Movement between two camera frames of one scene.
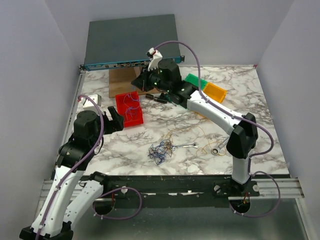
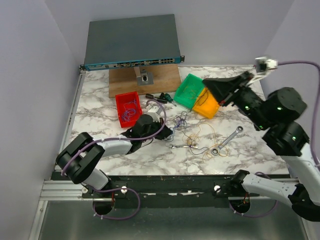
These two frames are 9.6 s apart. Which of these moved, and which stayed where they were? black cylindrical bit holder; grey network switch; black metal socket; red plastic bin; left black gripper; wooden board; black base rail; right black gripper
Moved: right black gripper; left black gripper
Stayed: grey network switch; black base rail; black cylindrical bit holder; wooden board; black metal socket; red plastic bin
